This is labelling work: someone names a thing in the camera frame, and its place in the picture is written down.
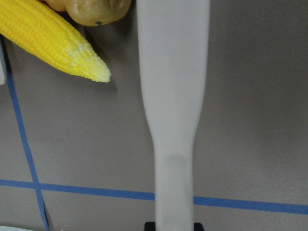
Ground brown toy potato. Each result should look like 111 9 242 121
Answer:
64 0 132 26

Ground yellow toy corn cob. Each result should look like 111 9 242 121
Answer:
0 0 111 83

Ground beige hand brush black bristles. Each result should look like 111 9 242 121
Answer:
137 0 210 231

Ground tan toy ginger root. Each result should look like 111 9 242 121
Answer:
45 0 66 12

